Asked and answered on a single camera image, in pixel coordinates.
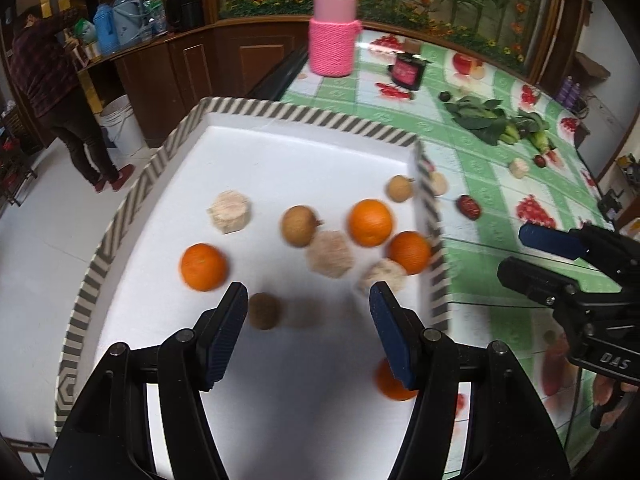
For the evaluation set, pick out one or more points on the artificial flower display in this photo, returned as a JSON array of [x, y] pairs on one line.
[[425, 0]]

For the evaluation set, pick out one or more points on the red date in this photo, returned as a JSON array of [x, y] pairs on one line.
[[469, 206]]

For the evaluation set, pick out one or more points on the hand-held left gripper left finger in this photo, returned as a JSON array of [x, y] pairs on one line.
[[225, 335]]

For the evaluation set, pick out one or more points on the green checked fruit-print tablecloth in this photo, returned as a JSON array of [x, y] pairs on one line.
[[480, 170]]

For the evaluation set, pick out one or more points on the grey-blue kettle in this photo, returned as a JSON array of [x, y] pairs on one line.
[[131, 15]]

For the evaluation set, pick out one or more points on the small dark round fruit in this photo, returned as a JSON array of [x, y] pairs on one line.
[[444, 96]]

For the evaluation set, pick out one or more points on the glass jar with pink sleeve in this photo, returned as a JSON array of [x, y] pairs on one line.
[[334, 25]]

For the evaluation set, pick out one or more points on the brown kiwi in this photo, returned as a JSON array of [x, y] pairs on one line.
[[263, 310]]

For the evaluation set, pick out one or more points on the green bok choy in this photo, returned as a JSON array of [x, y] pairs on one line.
[[532, 130], [475, 115]]

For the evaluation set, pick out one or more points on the small black pink box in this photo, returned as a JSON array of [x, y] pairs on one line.
[[407, 71]]

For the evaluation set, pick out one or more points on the white tray with striped rim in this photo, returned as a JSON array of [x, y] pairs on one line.
[[280, 170]]

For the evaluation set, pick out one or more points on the cardboard box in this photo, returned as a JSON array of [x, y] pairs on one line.
[[592, 65]]

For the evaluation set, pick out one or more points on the purple bottle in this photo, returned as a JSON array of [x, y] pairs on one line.
[[576, 92], [565, 89]]

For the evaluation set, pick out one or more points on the black pot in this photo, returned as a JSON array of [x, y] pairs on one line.
[[185, 2]]

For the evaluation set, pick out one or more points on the green bag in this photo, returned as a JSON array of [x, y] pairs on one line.
[[84, 30]]

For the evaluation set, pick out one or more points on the small dark red fruit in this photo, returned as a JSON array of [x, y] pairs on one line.
[[540, 161]]

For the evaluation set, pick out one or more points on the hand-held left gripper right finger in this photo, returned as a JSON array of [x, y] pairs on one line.
[[395, 335]]

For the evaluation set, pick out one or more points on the orange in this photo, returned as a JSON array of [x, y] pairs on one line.
[[202, 267], [392, 385], [410, 252], [370, 222]]

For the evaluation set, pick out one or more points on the clear plastic bottle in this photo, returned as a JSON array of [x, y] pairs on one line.
[[157, 15]]

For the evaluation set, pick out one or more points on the person's right hand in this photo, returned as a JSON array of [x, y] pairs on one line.
[[607, 402]]

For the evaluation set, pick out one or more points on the beige hexagonal cake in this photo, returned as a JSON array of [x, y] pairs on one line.
[[519, 167], [330, 252], [382, 277], [230, 212]]

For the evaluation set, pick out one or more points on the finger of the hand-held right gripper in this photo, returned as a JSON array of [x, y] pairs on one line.
[[550, 241], [530, 277]]

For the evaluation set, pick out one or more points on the wooden cabinet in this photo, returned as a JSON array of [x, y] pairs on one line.
[[190, 75]]

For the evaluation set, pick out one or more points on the white bucket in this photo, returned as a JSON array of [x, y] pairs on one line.
[[120, 125]]

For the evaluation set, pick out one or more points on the blue thermos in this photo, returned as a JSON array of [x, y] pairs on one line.
[[105, 27]]

